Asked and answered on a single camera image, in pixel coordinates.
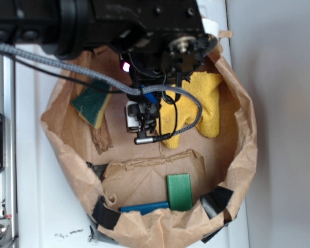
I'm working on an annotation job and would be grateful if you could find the grey braided cable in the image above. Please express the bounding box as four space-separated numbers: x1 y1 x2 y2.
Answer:
0 40 203 145

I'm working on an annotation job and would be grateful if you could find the green rectangular block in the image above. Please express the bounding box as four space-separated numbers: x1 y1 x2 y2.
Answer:
166 174 193 211

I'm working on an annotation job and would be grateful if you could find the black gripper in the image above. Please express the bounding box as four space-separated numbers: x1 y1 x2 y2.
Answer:
127 91 162 137

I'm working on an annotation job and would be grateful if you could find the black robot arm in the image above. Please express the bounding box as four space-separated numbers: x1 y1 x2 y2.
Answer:
0 1 219 142

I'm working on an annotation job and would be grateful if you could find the blue flat block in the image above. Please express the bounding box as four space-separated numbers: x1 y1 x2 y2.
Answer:
120 201 169 215

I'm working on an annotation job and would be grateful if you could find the brown paper bag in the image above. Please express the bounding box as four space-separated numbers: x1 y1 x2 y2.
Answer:
41 45 258 247

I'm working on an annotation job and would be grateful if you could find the aluminium frame rail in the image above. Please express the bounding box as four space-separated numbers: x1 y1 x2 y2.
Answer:
0 54 19 247

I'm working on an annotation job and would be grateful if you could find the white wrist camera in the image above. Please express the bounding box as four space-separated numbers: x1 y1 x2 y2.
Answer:
125 101 141 133

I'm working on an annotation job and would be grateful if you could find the yellow microfiber cloth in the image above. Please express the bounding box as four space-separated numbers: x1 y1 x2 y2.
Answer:
156 71 223 138

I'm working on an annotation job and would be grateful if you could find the green and yellow sponge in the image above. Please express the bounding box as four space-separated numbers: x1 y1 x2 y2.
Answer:
71 80 112 129

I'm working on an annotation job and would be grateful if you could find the white plastic tray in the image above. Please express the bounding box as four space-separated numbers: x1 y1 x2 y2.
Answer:
14 0 250 248

